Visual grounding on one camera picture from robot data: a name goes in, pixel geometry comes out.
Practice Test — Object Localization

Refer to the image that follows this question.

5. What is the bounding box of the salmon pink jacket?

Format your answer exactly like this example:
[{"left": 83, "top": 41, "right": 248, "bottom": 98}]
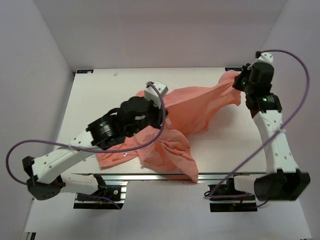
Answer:
[{"left": 96, "top": 70, "right": 241, "bottom": 183}]

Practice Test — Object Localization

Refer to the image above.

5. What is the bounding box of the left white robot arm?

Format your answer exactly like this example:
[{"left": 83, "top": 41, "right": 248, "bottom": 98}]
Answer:
[{"left": 22, "top": 96, "right": 167, "bottom": 201}]

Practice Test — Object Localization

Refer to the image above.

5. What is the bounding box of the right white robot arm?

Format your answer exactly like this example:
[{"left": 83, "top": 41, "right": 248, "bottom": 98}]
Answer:
[{"left": 225, "top": 62, "right": 311, "bottom": 201}]

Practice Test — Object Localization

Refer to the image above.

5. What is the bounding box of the right blue table label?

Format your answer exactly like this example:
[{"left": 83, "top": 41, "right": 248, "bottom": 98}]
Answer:
[{"left": 224, "top": 67, "right": 242, "bottom": 72}]

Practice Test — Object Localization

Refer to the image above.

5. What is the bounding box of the blue table label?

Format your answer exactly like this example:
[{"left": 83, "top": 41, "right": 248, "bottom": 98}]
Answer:
[
  {"left": 76, "top": 69, "right": 94, "bottom": 74},
  {"left": 224, "top": 67, "right": 242, "bottom": 72}
]

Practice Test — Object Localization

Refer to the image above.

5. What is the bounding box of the left blue table label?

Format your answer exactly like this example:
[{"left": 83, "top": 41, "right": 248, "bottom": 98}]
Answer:
[{"left": 76, "top": 69, "right": 94, "bottom": 74}]

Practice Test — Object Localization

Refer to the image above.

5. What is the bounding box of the front white panel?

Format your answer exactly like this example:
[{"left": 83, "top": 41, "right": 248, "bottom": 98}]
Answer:
[{"left": 25, "top": 181, "right": 311, "bottom": 239}]

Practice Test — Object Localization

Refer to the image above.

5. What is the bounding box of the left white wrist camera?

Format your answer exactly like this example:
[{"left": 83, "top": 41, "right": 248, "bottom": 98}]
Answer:
[{"left": 144, "top": 81, "right": 169, "bottom": 109}]

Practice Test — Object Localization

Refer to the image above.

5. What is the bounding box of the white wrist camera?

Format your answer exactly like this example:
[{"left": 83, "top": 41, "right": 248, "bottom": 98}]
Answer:
[
  {"left": 255, "top": 51, "right": 274, "bottom": 65},
  {"left": 144, "top": 81, "right": 169, "bottom": 109}
]

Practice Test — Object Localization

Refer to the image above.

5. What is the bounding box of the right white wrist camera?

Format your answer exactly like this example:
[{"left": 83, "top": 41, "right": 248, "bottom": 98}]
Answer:
[{"left": 255, "top": 51, "right": 274, "bottom": 65}]

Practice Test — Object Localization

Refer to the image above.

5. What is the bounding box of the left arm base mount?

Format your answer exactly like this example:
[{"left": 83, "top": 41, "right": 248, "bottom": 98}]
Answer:
[{"left": 73, "top": 175, "right": 128, "bottom": 210}]

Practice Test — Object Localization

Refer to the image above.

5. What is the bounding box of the front aluminium rail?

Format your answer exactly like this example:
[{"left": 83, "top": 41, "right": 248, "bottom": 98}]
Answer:
[{"left": 69, "top": 170, "right": 268, "bottom": 182}]

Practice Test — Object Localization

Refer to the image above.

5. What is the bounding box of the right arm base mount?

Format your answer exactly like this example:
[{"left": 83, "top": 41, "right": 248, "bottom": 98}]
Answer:
[{"left": 203, "top": 178, "right": 258, "bottom": 213}]

